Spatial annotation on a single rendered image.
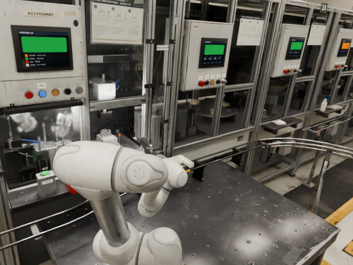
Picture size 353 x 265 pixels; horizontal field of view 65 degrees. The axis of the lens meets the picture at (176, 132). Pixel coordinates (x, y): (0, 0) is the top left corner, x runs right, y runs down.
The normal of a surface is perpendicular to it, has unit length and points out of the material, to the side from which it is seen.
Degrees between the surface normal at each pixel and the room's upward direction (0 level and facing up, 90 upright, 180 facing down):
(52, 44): 90
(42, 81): 90
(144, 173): 61
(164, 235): 6
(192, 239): 0
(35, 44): 90
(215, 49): 90
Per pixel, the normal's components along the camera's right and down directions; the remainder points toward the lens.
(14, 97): 0.61, 0.35
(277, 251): 0.08, -0.92
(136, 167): 0.10, -0.05
